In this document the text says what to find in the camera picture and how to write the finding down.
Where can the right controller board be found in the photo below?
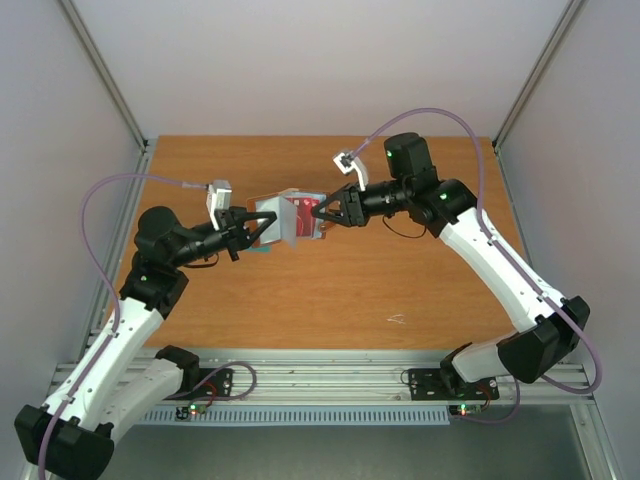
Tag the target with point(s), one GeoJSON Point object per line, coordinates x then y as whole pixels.
{"type": "Point", "coordinates": [466, 410]}

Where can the controller board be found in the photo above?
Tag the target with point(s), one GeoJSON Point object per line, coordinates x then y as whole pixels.
{"type": "Point", "coordinates": [466, 410]}
{"type": "Point", "coordinates": [189, 412]}

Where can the aluminium frame post right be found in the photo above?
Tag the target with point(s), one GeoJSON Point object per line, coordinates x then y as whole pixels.
{"type": "Point", "coordinates": [563, 25]}

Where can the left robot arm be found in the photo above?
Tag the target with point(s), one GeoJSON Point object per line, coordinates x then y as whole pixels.
{"type": "Point", "coordinates": [74, 433]}

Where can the black mounting plate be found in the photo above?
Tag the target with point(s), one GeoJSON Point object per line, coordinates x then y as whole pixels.
{"type": "Point", "coordinates": [208, 383]}
{"type": "Point", "coordinates": [425, 384]}

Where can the aluminium frame post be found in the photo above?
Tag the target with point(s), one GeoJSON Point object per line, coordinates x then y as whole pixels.
{"type": "Point", "coordinates": [563, 25]}
{"type": "Point", "coordinates": [99, 65]}

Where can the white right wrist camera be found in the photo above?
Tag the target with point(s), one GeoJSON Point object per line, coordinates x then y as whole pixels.
{"type": "Point", "coordinates": [348, 163]}

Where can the red credit card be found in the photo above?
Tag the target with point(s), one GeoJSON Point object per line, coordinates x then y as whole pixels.
{"type": "Point", "coordinates": [305, 221]}

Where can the grey slotted cable duct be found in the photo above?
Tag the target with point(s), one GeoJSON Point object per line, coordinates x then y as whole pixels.
{"type": "Point", "coordinates": [272, 416]}

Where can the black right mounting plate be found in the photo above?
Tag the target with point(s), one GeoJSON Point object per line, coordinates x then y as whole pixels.
{"type": "Point", "coordinates": [425, 384]}

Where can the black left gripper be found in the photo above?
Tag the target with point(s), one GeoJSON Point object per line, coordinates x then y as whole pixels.
{"type": "Point", "coordinates": [233, 230]}

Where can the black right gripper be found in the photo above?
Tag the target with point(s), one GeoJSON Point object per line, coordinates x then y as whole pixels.
{"type": "Point", "coordinates": [353, 206]}

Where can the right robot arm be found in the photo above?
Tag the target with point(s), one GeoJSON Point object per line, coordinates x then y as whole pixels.
{"type": "Point", "coordinates": [546, 323]}

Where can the aluminium frame post left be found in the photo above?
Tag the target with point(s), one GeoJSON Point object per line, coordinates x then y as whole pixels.
{"type": "Point", "coordinates": [99, 65]}

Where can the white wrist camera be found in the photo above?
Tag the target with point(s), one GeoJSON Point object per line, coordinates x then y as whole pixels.
{"type": "Point", "coordinates": [219, 194]}
{"type": "Point", "coordinates": [348, 163]}

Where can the left controller board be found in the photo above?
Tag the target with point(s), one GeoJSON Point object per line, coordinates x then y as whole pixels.
{"type": "Point", "coordinates": [189, 412]}

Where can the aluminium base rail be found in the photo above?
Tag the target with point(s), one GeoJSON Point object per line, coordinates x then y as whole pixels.
{"type": "Point", "coordinates": [356, 377]}

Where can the teal credit card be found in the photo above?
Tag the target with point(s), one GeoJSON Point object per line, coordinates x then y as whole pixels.
{"type": "Point", "coordinates": [263, 249]}

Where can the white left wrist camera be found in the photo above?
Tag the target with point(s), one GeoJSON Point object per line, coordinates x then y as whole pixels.
{"type": "Point", "coordinates": [219, 194]}

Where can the brown leather card holder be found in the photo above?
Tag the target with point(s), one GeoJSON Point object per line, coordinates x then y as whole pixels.
{"type": "Point", "coordinates": [284, 228]}

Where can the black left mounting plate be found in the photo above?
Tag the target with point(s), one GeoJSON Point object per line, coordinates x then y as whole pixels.
{"type": "Point", "coordinates": [208, 383]}

